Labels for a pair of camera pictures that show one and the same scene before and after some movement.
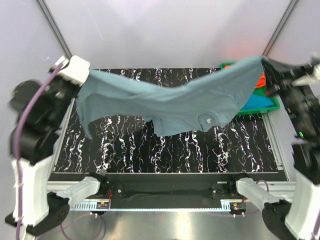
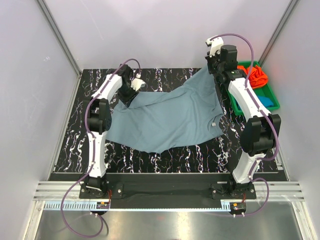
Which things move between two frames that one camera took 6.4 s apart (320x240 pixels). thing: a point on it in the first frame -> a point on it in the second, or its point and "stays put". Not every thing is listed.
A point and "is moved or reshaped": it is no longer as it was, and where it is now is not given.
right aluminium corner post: [287, 13] stays put
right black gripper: [280, 75] -> [209, 59]
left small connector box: [102, 205] stays put
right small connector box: [237, 208] stays put
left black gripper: [77, 88] -> [127, 100]
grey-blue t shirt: [204, 104] is moved or reshaped
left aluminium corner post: [53, 28] stays put
